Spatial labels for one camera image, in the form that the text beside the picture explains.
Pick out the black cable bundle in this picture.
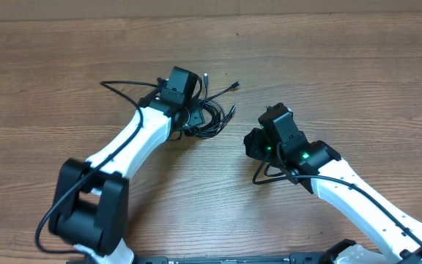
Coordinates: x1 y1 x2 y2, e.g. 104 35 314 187
185 72 241 139

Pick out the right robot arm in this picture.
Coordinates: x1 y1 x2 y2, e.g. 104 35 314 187
243 103 422 263

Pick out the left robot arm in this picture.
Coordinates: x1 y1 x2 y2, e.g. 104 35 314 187
35 67 203 263

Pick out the cardboard backboard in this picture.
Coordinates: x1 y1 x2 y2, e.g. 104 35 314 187
0 0 422 21

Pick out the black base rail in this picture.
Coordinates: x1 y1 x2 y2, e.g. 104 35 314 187
66 238 422 264

